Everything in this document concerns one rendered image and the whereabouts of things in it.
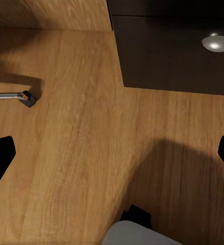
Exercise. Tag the swivel chair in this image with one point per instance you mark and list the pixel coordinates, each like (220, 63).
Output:
(25, 97)

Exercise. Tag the cabinet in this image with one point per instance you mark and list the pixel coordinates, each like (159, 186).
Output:
(85, 15)
(173, 45)

